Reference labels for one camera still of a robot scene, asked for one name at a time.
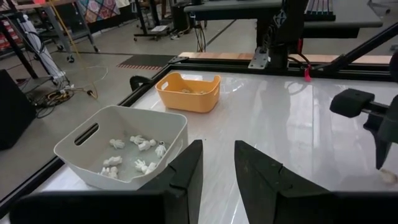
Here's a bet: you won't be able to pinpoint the colourful patchwork quilt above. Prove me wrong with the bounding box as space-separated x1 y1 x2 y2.
76 0 121 24

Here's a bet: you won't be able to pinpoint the wooden workbench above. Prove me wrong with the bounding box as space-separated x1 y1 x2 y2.
0 0 100 63

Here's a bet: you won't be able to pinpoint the yellow hanging cable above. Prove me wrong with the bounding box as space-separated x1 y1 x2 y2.
48 0 109 100

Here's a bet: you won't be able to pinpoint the white equipment stand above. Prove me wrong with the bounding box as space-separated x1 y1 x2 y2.
17 14 68 85

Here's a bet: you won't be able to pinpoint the black frame post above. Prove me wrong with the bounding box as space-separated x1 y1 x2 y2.
312 22 398 72

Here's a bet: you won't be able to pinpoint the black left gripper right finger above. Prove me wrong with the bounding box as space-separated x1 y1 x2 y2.
234 140 332 224

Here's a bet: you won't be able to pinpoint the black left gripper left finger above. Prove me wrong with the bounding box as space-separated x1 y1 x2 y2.
138 139 205 224

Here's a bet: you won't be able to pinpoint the black trash bin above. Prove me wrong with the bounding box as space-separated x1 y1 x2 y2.
170 0 192 34

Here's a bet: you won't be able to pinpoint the black mat with orange stripes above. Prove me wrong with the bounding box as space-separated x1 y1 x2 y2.
116 54 177 72

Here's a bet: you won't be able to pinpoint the yellow plastic basket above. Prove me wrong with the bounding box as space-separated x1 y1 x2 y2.
154 72 222 114

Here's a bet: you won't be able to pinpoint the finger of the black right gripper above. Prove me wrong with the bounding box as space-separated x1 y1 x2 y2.
374 136 393 170

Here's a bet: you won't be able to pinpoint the tangled floor cables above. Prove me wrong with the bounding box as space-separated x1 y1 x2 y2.
26 83 97 119

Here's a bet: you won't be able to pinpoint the black standing desk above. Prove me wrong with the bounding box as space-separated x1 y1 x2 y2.
132 0 175 42

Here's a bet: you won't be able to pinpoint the grey plastic bin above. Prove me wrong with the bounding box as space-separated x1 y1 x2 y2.
53 105 190 191

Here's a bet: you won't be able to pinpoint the large black box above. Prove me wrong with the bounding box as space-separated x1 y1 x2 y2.
0 68 37 151

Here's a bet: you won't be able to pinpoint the grey metal bracket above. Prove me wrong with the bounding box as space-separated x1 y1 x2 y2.
248 46 270 70

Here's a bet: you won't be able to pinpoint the black cable bundle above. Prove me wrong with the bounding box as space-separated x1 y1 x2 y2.
192 20 208 53

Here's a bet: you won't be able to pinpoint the black frame clamp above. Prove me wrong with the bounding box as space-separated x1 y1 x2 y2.
129 75 153 91

